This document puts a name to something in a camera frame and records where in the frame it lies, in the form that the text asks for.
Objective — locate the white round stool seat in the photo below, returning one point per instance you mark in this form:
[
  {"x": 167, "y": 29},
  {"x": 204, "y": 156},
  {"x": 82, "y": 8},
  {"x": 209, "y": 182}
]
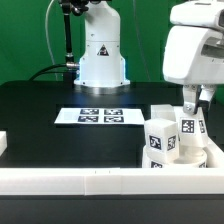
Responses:
[{"x": 184, "y": 161}]

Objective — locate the white marker tag sheet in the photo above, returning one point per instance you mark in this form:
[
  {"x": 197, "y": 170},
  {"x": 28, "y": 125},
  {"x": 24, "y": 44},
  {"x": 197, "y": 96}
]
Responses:
[{"x": 100, "y": 116}]

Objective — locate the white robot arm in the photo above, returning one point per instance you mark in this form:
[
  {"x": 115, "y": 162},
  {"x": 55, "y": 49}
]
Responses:
[{"x": 103, "y": 67}]

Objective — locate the white U-shaped obstacle fence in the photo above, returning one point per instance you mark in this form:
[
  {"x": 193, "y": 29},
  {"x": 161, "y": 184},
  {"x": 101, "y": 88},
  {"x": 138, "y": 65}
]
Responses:
[{"x": 67, "y": 161}]

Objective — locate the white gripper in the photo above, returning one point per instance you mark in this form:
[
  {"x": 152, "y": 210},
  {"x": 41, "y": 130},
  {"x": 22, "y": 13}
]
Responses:
[{"x": 194, "y": 55}]

